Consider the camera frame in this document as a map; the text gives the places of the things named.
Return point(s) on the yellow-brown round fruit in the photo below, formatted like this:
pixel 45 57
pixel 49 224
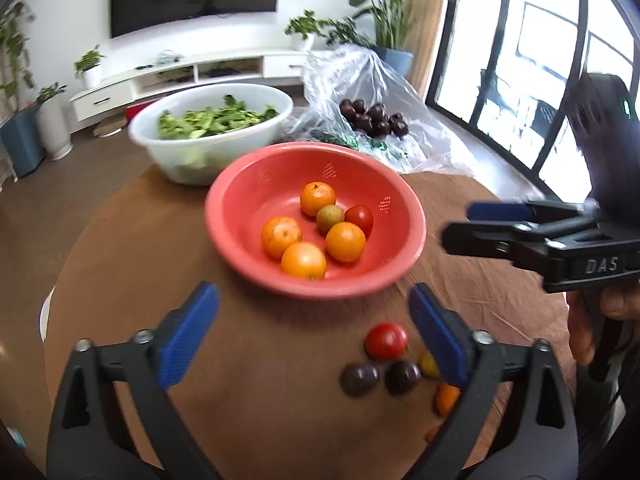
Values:
pixel 427 365

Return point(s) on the leafy green vegetables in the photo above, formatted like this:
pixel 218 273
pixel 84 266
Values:
pixel 215 120

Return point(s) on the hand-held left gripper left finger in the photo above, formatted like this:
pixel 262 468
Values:
pixel 187 335

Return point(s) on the orange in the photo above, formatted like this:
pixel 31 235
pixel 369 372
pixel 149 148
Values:
pixel 303 260
pixel 446 399
pixel 345 241
pixel 317 198
pixel 281 236

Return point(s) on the green printed plastic bag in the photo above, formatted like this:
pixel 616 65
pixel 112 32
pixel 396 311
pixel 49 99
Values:
pixel 370 147

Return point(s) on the white plastic bowl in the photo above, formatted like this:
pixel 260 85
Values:
pixel 165 160

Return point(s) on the person's right hand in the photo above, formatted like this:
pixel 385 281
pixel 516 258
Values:
pixel 580 330

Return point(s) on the black set-top box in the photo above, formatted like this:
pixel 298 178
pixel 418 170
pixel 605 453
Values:
pixel 222 71

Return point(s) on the green tomato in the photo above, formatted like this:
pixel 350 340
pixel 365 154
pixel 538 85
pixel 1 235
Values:
pixel 330 217

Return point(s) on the white television cabinet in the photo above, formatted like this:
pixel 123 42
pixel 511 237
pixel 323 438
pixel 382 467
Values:
pixel 115 92

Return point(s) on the bushy plant tall white pot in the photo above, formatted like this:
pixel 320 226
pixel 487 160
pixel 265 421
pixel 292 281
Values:
pixel 347 32

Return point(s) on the red plastic bowl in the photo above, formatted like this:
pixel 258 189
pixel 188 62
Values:
pixel 240 210

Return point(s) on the red boxes under cabinet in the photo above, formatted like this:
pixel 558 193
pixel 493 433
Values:
pixel 140 110

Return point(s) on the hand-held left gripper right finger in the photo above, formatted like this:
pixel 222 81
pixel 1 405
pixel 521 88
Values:
pixel 437 335

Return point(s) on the tall tree plant blue pot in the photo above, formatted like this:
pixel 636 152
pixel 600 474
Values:
pixel 20 135

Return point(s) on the pile of bagged plums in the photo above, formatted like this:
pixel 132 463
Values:
pixel 375 120

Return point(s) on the beige curtain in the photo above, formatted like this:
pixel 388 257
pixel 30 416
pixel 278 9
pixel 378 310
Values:
pixel 425 35

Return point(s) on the broad-leaf plant blue pot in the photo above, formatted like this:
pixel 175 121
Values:
pixel 390 5

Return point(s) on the clear plastic bag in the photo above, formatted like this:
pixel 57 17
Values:
pixel 380 85

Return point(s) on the plant in white ribbed pot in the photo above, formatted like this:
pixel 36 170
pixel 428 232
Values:
pixel 52 125

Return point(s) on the black framed glass sliding door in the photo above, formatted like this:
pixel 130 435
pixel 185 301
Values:
pixel 505 35

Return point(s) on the red tomato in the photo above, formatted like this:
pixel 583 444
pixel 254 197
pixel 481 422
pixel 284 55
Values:
pixel 361 217
pixel 386 340

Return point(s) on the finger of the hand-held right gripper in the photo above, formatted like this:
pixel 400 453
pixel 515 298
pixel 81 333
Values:
pixel 480 240
pixel 500 211

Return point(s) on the outdoor metal chairs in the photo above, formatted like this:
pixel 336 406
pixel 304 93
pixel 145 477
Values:
pixel 515 105

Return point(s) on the small plant white pot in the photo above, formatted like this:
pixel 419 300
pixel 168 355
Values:
pixel 305 30
pixel 91 75

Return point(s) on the dark purple plum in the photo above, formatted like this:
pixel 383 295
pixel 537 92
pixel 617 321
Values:
pixel 359 379
pixel 402 377

